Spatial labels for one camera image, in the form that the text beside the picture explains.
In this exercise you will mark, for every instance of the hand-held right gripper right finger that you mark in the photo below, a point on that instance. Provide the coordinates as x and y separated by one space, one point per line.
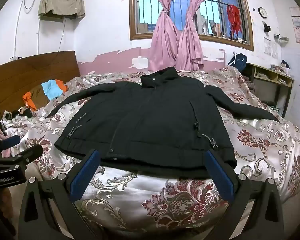
220 177

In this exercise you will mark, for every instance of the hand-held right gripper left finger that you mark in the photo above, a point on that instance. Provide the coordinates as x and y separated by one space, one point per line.
83 177

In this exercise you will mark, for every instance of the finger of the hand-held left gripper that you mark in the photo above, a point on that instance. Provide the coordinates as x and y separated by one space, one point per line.
31 153
11 141

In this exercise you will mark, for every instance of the black jacket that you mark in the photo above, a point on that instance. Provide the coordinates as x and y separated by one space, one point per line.
152 120

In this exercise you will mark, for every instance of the dark cloth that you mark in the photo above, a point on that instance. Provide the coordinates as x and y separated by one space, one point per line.
25 112

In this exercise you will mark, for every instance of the floral satin bedspread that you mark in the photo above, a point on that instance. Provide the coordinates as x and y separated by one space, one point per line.
177 205

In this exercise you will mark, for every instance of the orange blue brown garment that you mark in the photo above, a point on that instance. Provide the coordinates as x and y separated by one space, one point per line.
52 88

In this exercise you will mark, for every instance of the wooden headboard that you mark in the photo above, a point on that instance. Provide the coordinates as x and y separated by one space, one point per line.
27 72

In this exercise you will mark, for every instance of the wooden desk with shelves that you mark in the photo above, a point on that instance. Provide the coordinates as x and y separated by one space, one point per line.
265 73

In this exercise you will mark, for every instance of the blue backpack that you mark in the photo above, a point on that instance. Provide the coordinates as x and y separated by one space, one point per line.
240 61

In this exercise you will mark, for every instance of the stack of papers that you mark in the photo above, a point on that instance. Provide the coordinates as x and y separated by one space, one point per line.
275 67

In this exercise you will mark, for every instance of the dark cap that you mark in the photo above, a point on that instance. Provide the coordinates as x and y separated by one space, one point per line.
285 64

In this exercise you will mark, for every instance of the pink curtain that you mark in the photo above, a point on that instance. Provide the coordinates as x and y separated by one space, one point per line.
165 42
190 45

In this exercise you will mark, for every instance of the cloth-covered air conditioner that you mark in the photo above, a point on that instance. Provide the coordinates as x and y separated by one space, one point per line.
61 2

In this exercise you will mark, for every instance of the red hanging garment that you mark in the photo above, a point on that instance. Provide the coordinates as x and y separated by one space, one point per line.
233 17

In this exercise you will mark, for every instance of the white wall socket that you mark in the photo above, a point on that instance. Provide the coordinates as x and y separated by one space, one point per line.
14 58

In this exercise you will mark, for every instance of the white wall papers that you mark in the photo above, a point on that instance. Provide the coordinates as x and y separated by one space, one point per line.
270 47

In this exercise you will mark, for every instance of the small wall shelf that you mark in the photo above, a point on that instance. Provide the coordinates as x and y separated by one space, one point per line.
281 39

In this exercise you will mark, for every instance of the black wall ornament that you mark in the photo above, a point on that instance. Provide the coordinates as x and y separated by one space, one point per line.
266 28

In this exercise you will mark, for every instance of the round wall clock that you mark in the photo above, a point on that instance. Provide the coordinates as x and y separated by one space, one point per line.
262 12

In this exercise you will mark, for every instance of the cluster of wall certificates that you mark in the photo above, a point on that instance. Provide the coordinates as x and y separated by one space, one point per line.
298 22

